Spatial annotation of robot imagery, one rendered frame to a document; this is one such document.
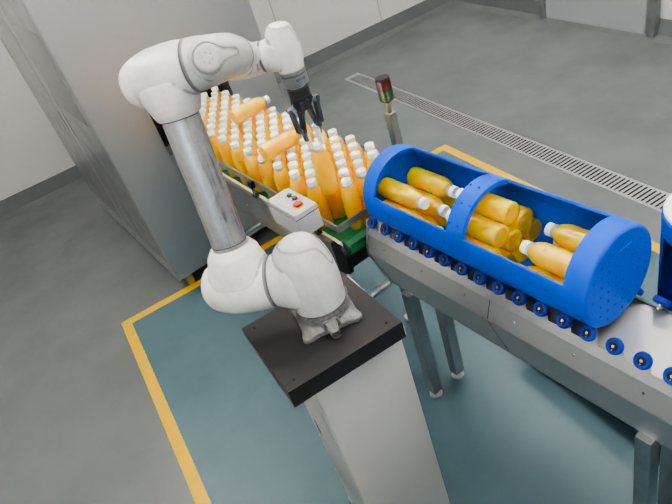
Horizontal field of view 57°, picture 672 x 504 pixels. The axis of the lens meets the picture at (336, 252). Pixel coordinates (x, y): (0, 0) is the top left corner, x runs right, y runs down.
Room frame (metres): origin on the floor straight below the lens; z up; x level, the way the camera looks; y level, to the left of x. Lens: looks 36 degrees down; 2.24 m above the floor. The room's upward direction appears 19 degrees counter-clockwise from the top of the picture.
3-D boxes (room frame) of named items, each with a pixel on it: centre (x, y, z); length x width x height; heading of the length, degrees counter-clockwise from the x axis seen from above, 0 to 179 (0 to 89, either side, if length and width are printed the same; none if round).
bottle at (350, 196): (1.99, -0.12, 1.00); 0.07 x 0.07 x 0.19
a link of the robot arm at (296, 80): (2.03, -0.06, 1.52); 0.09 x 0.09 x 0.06
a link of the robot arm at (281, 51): (2.04, -0.05, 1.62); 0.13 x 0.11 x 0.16; 72
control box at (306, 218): (1.98, 0.10, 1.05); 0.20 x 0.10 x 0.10; 26
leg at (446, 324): (1.89, -0.35, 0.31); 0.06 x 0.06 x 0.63; 26
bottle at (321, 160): (2.03, -0.06, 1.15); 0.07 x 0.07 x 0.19
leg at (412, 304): (1.83, -0.22, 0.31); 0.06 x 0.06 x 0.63; 26
